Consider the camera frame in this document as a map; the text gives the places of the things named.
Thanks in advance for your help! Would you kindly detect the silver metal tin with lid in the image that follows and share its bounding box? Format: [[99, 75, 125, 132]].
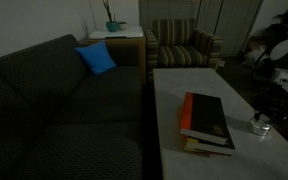
[[248, 114, 271, 136]]

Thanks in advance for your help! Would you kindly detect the striped armchair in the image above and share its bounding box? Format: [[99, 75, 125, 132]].
[[144, 18, 223, 80]]

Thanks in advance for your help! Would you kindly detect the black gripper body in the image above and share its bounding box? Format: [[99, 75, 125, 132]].
[[252, 84, 288, 122]]

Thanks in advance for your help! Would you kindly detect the wooden side table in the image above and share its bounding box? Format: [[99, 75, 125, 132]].
[[75, 38, 146, 86]]

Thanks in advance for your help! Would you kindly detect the blue throw pillow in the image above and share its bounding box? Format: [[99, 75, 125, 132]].
[[75, 41, 116, 74]]

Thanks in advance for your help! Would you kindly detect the top black book orange spine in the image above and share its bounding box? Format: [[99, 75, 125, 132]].
[[179, 92, 229, 145]]

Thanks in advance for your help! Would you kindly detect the white board on side table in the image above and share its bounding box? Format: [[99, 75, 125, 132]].
[[89, 26, 143, 39]]

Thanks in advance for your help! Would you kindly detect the bottom orange book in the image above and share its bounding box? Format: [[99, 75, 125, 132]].
[[177, 106, 225, 158]]

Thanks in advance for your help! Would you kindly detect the teal plant pot with plant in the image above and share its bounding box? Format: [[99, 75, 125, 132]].
[[102, 0, 125, 32]]

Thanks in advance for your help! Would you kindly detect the dark grey fabric sofa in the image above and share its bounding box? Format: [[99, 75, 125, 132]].
[[0, 34, 143, 180]]

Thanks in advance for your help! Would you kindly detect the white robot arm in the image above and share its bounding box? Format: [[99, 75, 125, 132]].
[[251, 39, 288, 121]]

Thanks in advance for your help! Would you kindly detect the grey coffee table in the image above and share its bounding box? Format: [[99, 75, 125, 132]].
[[152, 67, 288, 180]]

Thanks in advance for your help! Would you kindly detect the middle black book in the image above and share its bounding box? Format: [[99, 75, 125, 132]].
[[185, 109, 236, 157]]

